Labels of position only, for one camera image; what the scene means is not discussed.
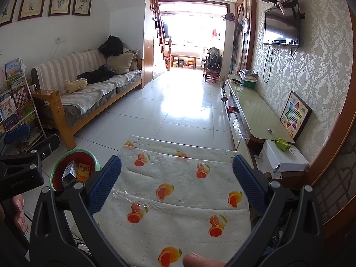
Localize black cigarette box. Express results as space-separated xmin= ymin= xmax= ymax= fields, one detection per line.
xmin=62 ymin=160 xmax=78 ymax=188

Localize yellow iced tea carton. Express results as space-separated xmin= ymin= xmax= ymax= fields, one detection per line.
xmin=77 ymin=163 xmax=91 ymax=183

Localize green red trash bin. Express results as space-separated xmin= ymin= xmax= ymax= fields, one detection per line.
xmin=50 ymin=149 xmax=101 ymax=190

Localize left hand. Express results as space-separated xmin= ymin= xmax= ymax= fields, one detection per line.
xmin=1 ymin=195 xmax=29 ymax=247

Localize right hand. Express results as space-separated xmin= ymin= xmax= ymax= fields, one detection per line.
xmin=183 ymin=253 xmax=226 ymax=267

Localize white cardboard box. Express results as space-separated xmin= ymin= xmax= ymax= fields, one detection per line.
xmin=255 ymin=140 xmax=309 ymax=174

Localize striped wooden sofa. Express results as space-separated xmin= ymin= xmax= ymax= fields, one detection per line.
xmin=31 ymin=50 xmax=144 ymax=150

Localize cream plush toy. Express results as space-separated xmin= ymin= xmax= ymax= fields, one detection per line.
xmin=65 ymin=78 xmax=87 ymax=93

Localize orange print tablecloth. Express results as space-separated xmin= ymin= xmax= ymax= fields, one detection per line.
xmin=94 ymin=136 xmax=251 ymax=266

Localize chinese checkers board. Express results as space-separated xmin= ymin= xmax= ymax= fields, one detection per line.
xmin=280 ymin=91 xmax=313 ymax=142

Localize black clothes on sofa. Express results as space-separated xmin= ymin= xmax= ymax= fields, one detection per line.
xmin=77 ymin=65 xmax=115 ymax=84

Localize beige cushion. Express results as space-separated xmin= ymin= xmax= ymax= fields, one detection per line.
xmin=107 ymin=53 xmax=134 ymax=75

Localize wooden chair far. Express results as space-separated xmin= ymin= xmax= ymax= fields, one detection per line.
xmin=203 ymin=47 xmax=222 ymax=83

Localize black jacket on backrest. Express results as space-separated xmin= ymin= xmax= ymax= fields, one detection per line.
xmin=98 ymin=35 xmax=124 ymax=58

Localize wall mounted television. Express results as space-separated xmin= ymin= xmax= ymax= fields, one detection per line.
xmin=263 ymin=5 xmax=300 ymax=47

